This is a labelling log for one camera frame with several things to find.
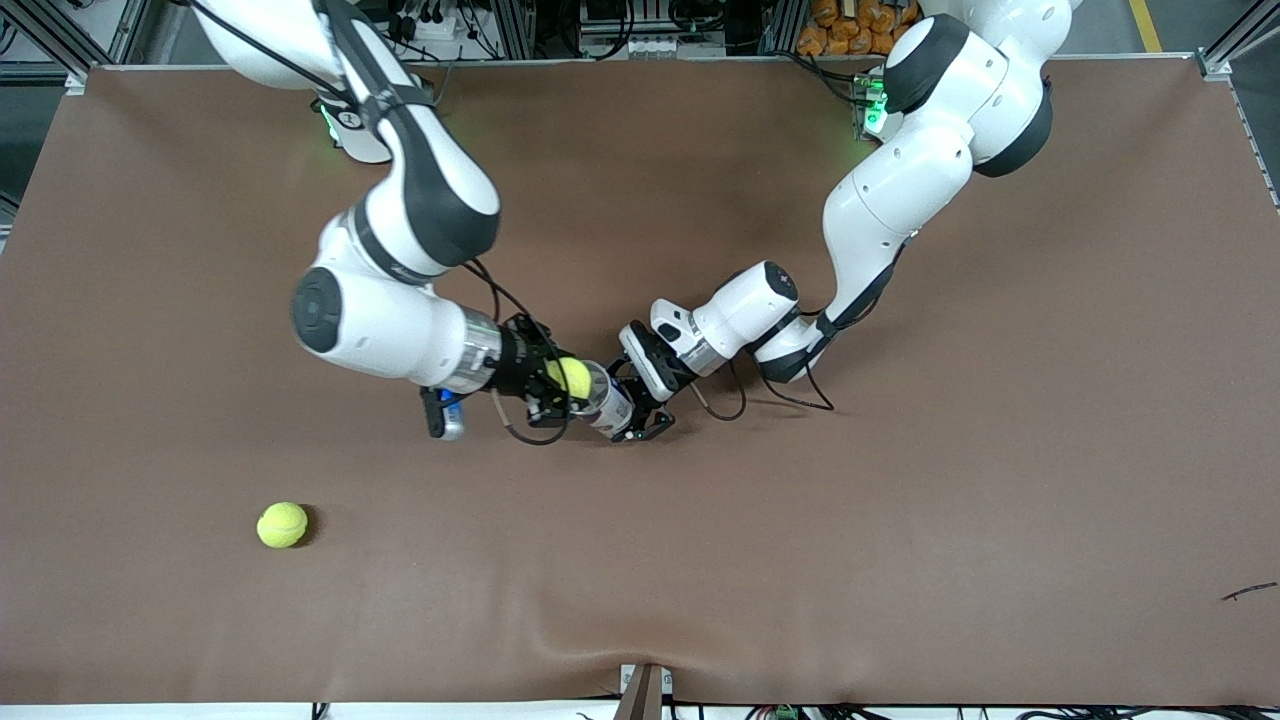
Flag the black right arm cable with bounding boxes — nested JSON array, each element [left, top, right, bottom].
[[462, 258, 576, 448]]

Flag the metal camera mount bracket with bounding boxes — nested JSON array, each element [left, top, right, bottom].
[[620, 663, 673, 720]]

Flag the aluminium frame post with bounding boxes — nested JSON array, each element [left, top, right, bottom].
[[762, 0, 806, 56], [495, 0, 537, 59]]

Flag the white socket strip with plugs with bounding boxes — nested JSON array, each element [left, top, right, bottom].
[[385, 0, 471, 51]]

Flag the blue white tennis ball can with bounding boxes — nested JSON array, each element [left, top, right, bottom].
[[580, 360, 638, 438]]

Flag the white power strip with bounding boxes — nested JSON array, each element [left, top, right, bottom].
[[590, 35, 683, 59]]

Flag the orange packets pile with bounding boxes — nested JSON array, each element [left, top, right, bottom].
[[797, 0, 919, 56]]

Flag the aluminium frame profile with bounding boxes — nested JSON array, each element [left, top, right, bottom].
[[0, 0, 151, 96], [1195, 0, 1280, 211]]

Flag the yellow tennis ball two-line print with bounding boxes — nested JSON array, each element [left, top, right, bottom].
[[256, 502, 309, 550]]

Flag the yellow tennis ball Wilson print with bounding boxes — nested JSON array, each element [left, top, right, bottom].
[[547, 357, 593, 401]]

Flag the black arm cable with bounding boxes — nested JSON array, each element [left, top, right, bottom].
[[698, 235, 911, 423], [462, 258, 576, 448]]

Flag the brown table mat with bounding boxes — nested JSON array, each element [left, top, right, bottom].
[[0, 58, 1280, 706]]

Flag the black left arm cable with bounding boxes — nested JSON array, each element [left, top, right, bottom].
[[698, 235, 911, 423]]

